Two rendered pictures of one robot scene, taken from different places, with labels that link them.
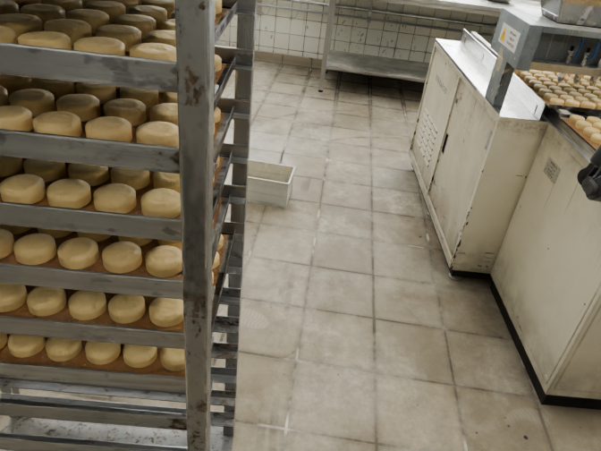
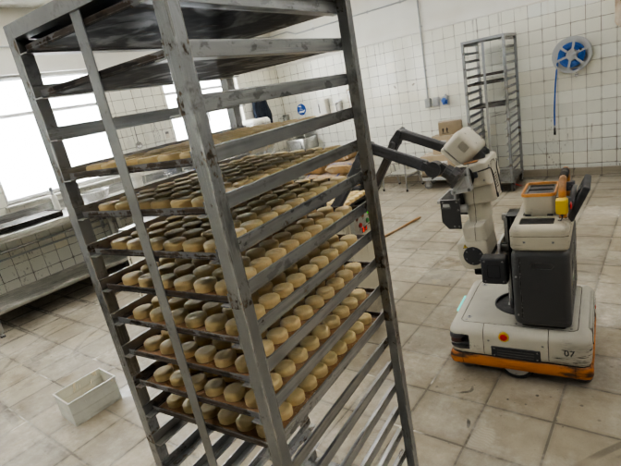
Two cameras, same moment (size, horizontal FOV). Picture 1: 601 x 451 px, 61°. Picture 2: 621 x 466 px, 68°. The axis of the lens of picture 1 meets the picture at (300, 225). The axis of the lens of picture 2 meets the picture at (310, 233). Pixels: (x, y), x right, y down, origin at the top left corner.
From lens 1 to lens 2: 1.28 m
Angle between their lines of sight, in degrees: 50
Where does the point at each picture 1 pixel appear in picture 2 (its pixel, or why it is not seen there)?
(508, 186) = not seen: hidden behind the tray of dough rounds
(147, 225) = (364, 239)
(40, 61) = (339, 188)
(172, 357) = (366, 316)
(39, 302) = (335, 319)
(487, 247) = not seen: hidden behind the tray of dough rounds
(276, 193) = (109, 391)
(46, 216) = (347, 254)
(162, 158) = (362, 208)
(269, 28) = not seen: outside the picture
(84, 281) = (357, 280)
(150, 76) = (357, 179)
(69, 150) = (347, 220)
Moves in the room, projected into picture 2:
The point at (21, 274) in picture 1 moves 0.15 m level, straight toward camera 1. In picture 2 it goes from (344, 292) to (399, 282)
